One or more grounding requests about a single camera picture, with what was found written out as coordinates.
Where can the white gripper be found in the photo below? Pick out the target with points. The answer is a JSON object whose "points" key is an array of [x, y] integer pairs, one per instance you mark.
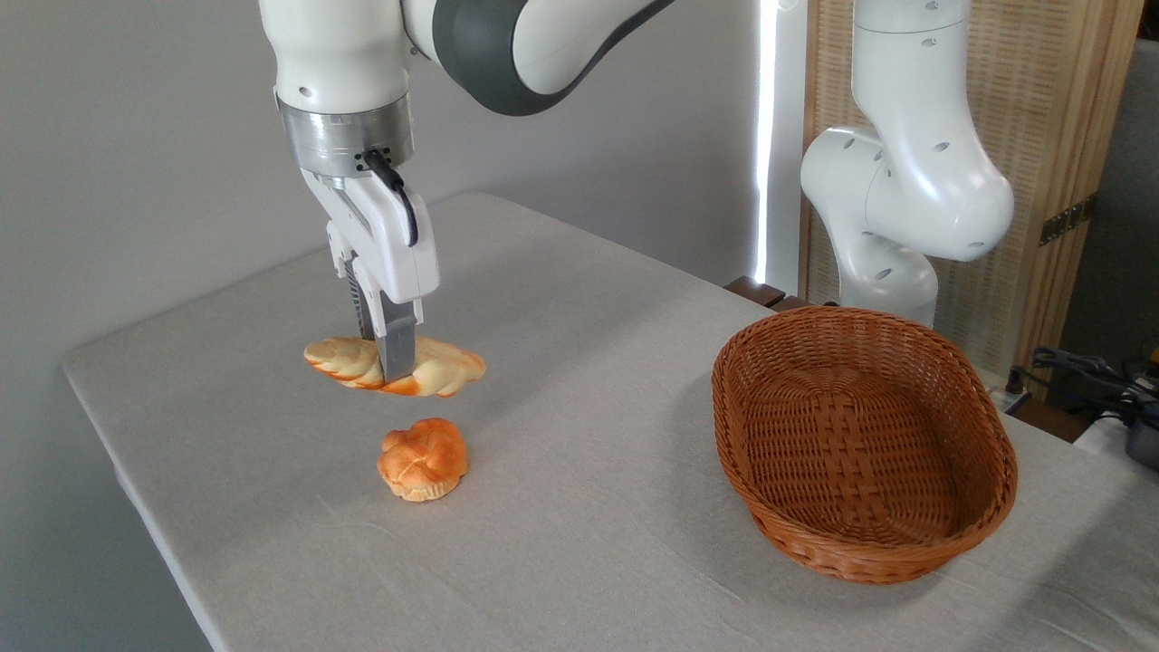
{"points": [[398, 244]]}

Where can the long braided bread loaf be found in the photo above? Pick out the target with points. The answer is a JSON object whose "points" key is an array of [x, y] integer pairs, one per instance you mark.
{"points": [[444, 367]]}

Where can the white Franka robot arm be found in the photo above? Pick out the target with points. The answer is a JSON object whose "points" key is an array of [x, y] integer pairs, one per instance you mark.
{"points": [[335, 54]]}

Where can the round orange bread bun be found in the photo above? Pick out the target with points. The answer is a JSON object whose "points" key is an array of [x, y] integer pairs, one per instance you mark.
{"points": [[424, 459]]}

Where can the dark brown wooden furniture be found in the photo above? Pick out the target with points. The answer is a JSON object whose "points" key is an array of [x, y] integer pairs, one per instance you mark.
{"points": [[756, 292]]}

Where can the brown wicker basket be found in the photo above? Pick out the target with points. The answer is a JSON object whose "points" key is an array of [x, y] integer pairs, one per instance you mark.
{"points": [[860, 548]]}

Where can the black metal screen hinge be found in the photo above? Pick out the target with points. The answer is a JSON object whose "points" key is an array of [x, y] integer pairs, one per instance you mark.
{"points": [[1067, 220]]}

